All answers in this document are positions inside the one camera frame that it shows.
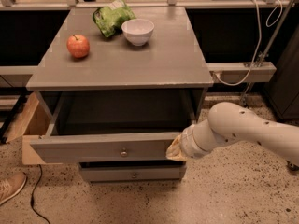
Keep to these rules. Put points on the grey lower drawer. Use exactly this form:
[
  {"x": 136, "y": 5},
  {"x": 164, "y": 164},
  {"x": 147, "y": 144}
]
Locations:
[{"x": 134, "y": 173}]

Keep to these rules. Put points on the beige padded gripper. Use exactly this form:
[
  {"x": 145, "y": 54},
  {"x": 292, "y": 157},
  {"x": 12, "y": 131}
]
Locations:
[{"x": 188, "y": 145}]

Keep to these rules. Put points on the red apple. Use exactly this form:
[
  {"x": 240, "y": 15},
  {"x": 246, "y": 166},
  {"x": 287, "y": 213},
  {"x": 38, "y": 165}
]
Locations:
[{"x": 78, "y": 46}]

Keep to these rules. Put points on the tan sneaker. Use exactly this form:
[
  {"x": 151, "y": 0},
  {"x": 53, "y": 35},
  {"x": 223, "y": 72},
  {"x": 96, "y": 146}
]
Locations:
[{"x": 11, "y": 186}]

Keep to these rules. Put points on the wooden crate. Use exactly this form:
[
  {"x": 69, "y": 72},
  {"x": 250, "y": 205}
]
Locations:
[{"x": 29, "y": 125}]

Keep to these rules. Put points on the white bowl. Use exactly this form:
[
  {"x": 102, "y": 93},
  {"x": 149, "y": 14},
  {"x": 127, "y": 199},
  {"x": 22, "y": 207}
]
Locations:
[{"x": 137, "y": 31}]

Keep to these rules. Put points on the green chip bag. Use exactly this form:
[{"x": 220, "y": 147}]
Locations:
[{"x": 109, "y": 19}]

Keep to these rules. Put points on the grey top drawer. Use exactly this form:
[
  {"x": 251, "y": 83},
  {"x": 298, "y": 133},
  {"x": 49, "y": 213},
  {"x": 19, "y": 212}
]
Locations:
[{"x": 134, "y": 125}]

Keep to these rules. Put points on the grey drawer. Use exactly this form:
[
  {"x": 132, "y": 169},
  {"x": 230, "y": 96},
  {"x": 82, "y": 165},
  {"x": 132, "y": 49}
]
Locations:
[
  {"x": 134, "y": 125},
  {"x": 134, "y": 173}
]

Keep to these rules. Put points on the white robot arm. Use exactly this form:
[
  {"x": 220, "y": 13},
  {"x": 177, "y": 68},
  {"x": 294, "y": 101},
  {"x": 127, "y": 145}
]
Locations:
[{"x": 227, "y": 124}]

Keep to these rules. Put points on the thin metal rod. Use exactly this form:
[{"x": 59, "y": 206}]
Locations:
[{"x": 255, "y": 63}]

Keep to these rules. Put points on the black caster wheel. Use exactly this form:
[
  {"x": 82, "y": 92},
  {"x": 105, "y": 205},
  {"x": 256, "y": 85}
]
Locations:
[{"x": 292, "y": 166}]

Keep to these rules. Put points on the grey drawer cabinet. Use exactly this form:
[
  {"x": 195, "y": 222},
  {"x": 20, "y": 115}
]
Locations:
[{"x": 171, "y": 60}]

